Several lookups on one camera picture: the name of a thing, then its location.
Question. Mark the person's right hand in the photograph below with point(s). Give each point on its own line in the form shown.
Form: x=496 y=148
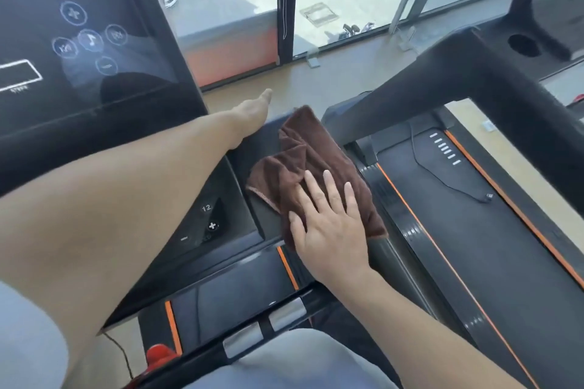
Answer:
x=337 y=243

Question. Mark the person's left hand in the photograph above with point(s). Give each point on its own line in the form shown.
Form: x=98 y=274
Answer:
x=251 y=115

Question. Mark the brown microfibre cloth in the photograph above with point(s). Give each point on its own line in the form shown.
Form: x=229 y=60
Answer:
x=310 y=147

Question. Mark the black treadmill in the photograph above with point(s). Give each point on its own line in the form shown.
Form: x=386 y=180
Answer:
x=502 y=229
x=68 y=119

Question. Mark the person's right forearm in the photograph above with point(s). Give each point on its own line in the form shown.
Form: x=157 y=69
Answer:
x=419 y=343

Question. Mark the person's left forearm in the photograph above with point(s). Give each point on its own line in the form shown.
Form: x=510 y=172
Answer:
x=114 y=220

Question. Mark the person's grey shirt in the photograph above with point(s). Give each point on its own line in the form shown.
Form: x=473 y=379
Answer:
x=310 y=361

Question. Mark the orange patterned parapet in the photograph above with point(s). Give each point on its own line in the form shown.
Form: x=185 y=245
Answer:
x=228 y=60

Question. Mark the grey square drain cover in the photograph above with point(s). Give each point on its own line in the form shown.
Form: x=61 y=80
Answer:
x=319 y=15

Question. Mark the small white floor box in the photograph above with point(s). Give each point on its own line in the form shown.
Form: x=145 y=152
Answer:
x=488 y=126

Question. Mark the grey metal floor bracket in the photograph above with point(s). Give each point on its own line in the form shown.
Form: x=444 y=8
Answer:
x=313 y=60
x=407 y=43

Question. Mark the black window frame post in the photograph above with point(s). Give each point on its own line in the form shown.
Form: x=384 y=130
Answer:
x=287 y=1

